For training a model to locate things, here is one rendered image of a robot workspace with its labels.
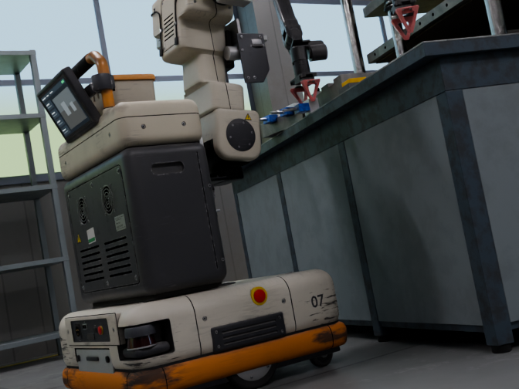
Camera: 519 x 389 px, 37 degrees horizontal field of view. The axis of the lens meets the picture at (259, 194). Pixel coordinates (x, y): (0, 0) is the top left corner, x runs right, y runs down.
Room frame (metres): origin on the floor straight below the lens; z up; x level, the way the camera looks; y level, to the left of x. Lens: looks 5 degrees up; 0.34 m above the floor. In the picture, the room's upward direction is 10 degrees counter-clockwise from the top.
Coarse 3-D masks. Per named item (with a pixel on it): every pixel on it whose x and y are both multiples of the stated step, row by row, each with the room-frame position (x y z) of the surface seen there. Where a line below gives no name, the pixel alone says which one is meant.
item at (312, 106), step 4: (308, 100) 2.64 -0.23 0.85; (316, 100) 2.65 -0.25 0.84; (300, 104) 2.63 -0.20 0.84; (304, 104) 2.64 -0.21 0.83; (308, 104) 2.64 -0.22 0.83; (312, 104) 2.64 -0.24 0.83; (316, 104) 2.65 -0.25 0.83; (288, 108) 2.63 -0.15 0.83; (292, 108) 2.64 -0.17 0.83; (296, 108) 2.64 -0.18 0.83; (300, 108) 2.63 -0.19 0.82; (304, 108) 2.64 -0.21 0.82; (308, 108) 2.64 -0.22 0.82; (312, 108) 2.64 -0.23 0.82; (316, 108) 2.65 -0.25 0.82; (296, 112) 2.66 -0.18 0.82; (300, 112) 2.65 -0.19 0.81; (304, 112) 2.66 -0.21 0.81; (308, 112) 2.66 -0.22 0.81
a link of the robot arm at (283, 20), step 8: (280, 0) 2.74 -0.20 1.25; (288, 0) 2.74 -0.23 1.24; (280, 8) 2.72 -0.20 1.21; (288, 8) 2.72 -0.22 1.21; (280, 16) 2.71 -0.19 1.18; (288, 16) 2.70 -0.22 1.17; (280, 24) 2.72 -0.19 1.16; (288, 24) 2.68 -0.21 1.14; (296, 24) 2.68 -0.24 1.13; (288, 32) 2.66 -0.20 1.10; (288, 40) 2.67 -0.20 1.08; (288, 48) 2.70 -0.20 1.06
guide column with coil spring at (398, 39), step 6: (390, 0) 3.59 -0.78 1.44; (390, 12) 3.60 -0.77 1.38; (390, 18) 3.60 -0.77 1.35; (396, 18) 3.59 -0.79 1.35; (390, 24) 3.61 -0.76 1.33; (396, 30) 3.59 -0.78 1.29; (402, 30) 3.60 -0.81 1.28; (396, 36) 3.59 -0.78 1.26; (396, 42) 3.60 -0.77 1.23; (402, 42) 3.59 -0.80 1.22; (396, 48) 3.60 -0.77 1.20; (402, 48) 3.59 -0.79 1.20; (396, 54) 3.61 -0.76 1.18
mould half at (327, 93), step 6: (336, 78) 2.55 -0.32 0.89; (342, 78) 2.52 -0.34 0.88; (348, 78) 2.52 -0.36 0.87; (336, 84) 2.55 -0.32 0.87; (324, 90) 2.65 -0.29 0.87; (330, 90) 2.61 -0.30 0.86; (336, 90) 2.56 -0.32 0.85; (312, 96) 2.75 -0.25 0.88; (318, 96) 2.70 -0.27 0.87; (324, 96) 2.66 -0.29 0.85; (330, 96) 2.62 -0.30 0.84; (318, 102) 2.71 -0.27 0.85; (324, 102) 2.66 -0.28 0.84
